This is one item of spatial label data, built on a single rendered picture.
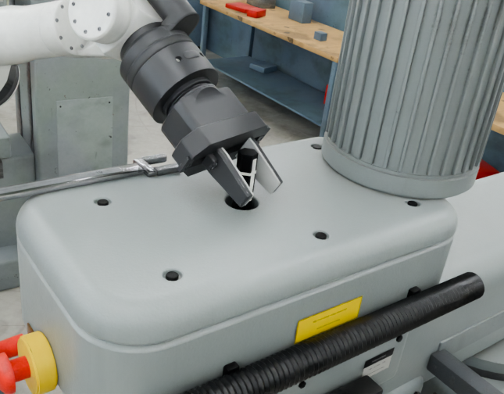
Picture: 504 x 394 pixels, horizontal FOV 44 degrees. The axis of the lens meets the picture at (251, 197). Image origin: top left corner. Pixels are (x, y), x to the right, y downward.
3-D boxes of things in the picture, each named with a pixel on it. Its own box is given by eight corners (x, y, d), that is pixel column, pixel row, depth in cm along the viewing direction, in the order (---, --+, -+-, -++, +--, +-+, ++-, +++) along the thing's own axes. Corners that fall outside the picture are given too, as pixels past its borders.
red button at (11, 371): (2, 406, 59) (0, 374, 57) (-10, 379, 62) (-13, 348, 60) (37, 393, 61) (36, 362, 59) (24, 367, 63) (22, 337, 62)
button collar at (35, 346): (39, 409, 60) (36, 362, 57) (18, 370, 64) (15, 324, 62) (58, 401, 61) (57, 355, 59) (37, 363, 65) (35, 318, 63)
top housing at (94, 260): (102, 478, 54) (103, 335, 47) (7, 309, 72) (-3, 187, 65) (443, 316, 81) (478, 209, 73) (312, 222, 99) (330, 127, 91)
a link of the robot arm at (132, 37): (107, 94, 66) (51, 18, 69) (164, 101, 76) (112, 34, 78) (175, 14, 62) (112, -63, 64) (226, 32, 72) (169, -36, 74)
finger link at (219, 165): (242, 209, 66) (208, 164, 67) (257, 191, 63) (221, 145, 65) (232, 213, 64) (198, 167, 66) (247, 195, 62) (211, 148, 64)
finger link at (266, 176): (282, 180, 66) (247, 136, 68) (267, 197, 69) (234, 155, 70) (291, 176, 68) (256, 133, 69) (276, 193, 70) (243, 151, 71)
